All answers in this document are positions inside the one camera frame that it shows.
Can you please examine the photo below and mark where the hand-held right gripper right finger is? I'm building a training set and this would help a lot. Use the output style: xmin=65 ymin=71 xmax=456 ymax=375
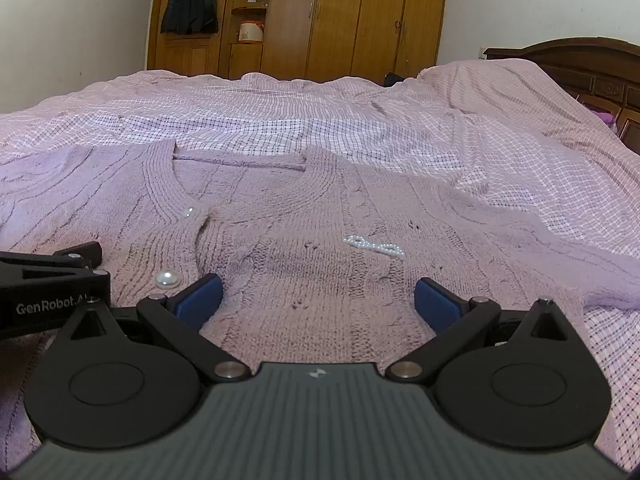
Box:
xmin=385 ymin=276 xmax=583 ymax=385

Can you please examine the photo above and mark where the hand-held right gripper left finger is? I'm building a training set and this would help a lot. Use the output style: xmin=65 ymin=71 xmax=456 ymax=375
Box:
xmin=59 ymin=274 xmax=252 ymax=385

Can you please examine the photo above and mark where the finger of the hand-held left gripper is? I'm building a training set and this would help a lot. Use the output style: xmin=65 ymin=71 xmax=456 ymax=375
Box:
xmin=0 ymin=241 xmax=112 ymax=289

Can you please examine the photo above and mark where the lilac knit cardigan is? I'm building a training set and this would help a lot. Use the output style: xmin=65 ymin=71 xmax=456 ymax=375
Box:
xmin=0 ymin=140 xmax=640 ymax=477

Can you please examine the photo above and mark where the pink checked bedspread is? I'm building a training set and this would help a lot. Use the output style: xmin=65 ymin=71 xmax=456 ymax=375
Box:
xmin=0 ymin=59 xmax=640 ymax=476

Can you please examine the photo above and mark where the purple cloth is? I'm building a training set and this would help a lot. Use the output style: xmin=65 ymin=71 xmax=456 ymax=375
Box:
xmin=590 ymin=105 xmax=621 ymax=133

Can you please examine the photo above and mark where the white container with orange trim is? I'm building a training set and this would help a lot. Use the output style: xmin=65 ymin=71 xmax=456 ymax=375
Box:
xmin=237 ymin=21 xmax=266 ymax=44

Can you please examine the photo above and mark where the dark wooden headboard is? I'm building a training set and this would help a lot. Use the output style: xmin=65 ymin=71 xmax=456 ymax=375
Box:
xmin=484 ymin=37 xmax=640 ymax=156

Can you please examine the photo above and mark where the wooden wardrobe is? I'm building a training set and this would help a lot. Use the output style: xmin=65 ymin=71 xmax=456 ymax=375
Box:
xmin=146 ymin=0 xmax=451 ymax=86

